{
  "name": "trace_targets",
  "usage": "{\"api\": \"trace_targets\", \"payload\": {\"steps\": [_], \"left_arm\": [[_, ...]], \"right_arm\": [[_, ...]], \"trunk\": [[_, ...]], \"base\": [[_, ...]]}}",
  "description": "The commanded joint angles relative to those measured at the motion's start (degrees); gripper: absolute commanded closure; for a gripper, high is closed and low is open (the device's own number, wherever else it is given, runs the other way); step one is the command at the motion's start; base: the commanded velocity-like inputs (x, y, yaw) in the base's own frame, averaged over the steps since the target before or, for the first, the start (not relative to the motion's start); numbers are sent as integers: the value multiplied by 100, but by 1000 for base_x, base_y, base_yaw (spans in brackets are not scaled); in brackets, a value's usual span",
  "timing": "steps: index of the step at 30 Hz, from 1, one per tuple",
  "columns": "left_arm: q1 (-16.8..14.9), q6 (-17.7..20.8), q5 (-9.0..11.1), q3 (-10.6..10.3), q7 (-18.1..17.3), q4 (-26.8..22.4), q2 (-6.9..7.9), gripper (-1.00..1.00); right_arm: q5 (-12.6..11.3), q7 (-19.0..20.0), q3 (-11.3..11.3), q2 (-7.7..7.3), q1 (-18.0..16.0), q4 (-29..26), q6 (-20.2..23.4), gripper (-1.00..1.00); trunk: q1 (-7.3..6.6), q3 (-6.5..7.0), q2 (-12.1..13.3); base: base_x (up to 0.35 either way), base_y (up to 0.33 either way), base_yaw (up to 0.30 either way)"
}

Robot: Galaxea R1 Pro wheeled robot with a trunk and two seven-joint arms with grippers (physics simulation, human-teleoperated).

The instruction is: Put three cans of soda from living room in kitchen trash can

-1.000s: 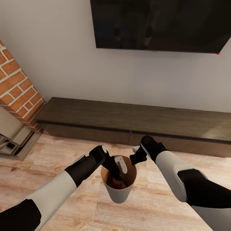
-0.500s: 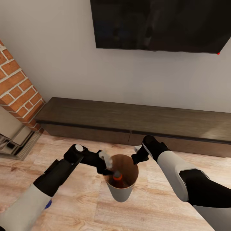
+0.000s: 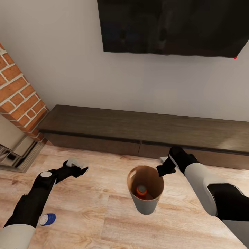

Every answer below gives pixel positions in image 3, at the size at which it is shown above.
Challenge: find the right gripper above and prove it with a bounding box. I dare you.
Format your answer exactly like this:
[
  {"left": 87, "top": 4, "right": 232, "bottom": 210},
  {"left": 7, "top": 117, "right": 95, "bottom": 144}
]
[{"left": 157, "top": 161, "right": 176, "bottom": 175}]

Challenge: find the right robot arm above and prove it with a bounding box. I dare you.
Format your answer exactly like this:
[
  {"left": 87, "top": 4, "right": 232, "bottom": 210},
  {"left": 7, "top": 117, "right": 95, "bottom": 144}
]
[{"left": 157, "top": 145, "right": 249, "bottom": 249}]

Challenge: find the trash can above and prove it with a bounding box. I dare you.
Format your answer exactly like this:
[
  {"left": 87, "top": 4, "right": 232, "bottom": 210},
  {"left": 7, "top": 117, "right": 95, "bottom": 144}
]
[{"left": 127, "top": 165, "right": 164, "bottom": 215}]

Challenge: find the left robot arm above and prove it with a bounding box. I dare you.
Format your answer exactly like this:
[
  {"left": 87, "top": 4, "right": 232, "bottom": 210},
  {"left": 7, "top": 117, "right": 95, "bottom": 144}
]
[{"left": 0, "top": 157, "right": 88, "bottom": 249}]

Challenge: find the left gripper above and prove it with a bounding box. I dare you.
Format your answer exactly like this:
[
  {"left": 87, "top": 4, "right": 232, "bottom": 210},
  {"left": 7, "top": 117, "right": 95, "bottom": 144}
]
[{"left": 61, "top": 161, "right": 88, "bottom": 178}]

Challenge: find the can of soda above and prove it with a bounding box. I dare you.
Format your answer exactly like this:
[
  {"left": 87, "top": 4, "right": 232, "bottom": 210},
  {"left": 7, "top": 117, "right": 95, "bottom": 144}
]
[
  {"left": 38, "top": 213, "right": 56, "bottom": 226},
  {"left": 136, "top": 185, "right": 147, "bottom": 200}
]

